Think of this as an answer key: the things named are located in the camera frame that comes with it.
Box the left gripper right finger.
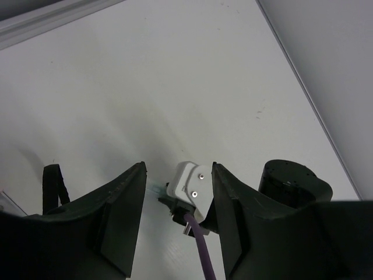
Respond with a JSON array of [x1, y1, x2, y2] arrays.
[[212, 163, 372, 279]]

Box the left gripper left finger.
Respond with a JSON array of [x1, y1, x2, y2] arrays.
[[1, 162, 146, 279]]

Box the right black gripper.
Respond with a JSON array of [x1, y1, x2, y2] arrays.
[[159, 159, 333, 236]]

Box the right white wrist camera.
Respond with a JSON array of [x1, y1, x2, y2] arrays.
[[166, 161, 213, 223]]

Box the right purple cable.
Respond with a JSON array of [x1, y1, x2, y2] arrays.
[[184, 212, 217, 280]]

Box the aluminium frame rail back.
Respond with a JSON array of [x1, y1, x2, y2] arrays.
[[1, 0, 121, 50]]

